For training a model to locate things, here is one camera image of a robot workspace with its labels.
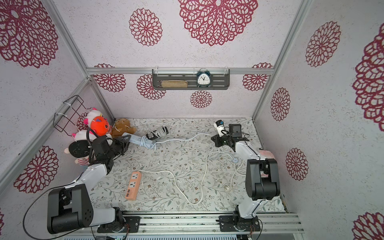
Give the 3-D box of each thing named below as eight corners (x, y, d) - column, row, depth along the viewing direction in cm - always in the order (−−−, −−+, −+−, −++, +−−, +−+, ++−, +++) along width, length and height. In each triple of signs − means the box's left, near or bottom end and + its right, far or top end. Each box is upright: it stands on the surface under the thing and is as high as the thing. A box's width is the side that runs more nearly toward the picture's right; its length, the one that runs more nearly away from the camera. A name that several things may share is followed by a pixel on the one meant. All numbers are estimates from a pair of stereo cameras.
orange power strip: (126, 200, 83) (123, 198, 81) (133, 174, 93) (131, 171, 90) (136, 200, 83) (134, 198, 81) (142, 174, 93) (141, 171, 90)
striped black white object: (152, 145, 107) (150, 139, 102) (148, 139, 110) (146, 133, 105) (170, 135, 113) (169, 130, 108) (166, 130, 116) (165, 124, 111)
